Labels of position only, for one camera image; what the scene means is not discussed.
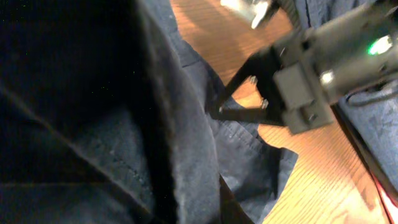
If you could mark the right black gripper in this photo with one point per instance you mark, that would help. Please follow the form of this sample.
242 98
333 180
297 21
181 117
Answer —
300 76

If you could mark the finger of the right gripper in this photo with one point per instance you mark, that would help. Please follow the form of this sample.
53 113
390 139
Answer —
252 115

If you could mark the navy blue shorts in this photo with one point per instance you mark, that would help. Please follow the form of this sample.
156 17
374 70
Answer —
374 125
104 119

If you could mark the stacked navy blue shorts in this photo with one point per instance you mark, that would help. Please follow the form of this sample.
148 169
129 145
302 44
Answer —
374 125

